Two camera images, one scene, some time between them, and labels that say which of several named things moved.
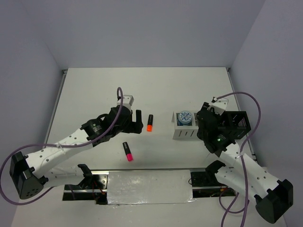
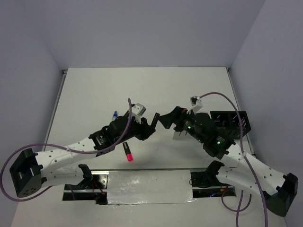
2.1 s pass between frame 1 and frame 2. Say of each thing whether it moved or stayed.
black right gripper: moved
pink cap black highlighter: stayed
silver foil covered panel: stayed
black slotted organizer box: stayed
